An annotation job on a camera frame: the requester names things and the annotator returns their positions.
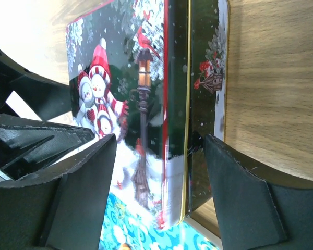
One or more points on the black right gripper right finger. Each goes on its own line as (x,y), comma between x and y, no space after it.
(257,206)

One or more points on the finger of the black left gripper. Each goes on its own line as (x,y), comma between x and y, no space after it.
(47,98)
(27,146)

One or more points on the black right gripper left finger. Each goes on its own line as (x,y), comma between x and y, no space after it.
(61,206)

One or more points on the snowman cookie tin lid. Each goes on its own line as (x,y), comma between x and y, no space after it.
(127,64)

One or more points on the square cookie tin box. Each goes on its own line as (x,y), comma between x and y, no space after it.
(208,65)

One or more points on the teal floral serving tray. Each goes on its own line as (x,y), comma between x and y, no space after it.
(123,229)

